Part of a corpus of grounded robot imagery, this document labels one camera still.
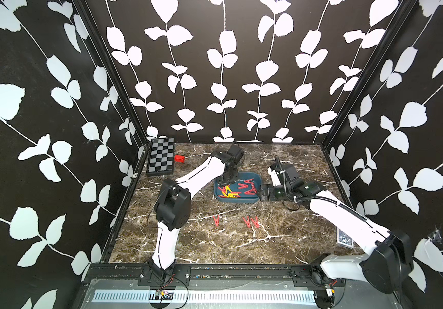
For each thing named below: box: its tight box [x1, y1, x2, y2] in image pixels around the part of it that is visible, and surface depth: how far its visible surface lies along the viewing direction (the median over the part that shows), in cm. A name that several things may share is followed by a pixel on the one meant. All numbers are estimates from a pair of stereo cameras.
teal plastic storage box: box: [213, 171, 262, 203], surface depth 100 cm
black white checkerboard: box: [146, 137, 175, 176], surface depth 113 cm
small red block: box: [173, 154, 186, 163], surface depth 113 cm
